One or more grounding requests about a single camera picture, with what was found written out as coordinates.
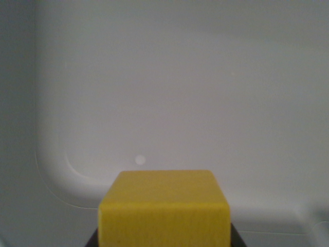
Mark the yellow cube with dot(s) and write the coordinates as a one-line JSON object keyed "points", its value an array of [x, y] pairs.
{"points": [[164, 213]]}

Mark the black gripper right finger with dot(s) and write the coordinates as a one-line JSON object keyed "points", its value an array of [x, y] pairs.
{"points": [[236, 239]]}

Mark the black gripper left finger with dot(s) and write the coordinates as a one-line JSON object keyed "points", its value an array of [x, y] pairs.
{"points": [[93, 240]]}

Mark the white plastic tray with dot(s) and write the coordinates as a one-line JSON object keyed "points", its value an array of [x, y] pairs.
{"points": [[164, 90]]}

